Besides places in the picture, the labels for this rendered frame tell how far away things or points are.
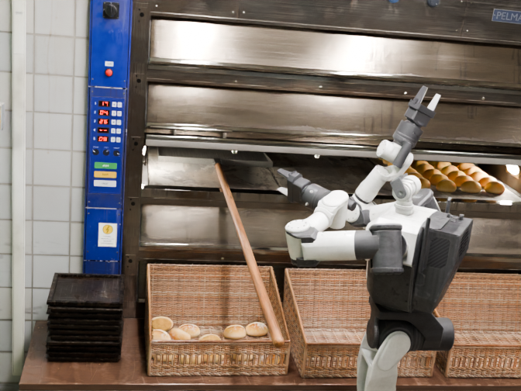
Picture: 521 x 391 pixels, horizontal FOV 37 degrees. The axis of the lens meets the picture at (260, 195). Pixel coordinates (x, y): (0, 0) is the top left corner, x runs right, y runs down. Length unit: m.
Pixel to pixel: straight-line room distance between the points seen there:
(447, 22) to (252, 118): 0.91
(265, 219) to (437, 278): 1.13
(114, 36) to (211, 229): 0.91
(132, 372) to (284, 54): 1.40
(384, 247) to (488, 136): 1.34
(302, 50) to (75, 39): 0.91
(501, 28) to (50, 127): 1.92
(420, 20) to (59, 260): 1.82
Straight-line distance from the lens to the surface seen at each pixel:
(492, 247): 3.77
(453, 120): 3.52
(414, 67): 3.40
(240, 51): 3.22
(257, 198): 3.37
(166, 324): 3.39
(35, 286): 3.51
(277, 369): 3.17
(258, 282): 2.41
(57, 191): 3.34
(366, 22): 3.34
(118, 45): 3.17
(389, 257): 2.35
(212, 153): 3.96
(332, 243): 2.38
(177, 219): 3.38
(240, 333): 3.38
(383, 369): 2.69
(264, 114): 3.28
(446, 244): 2.47
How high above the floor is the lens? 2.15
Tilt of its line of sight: 17 degrees down
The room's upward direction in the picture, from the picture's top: 5 degrees clockwise
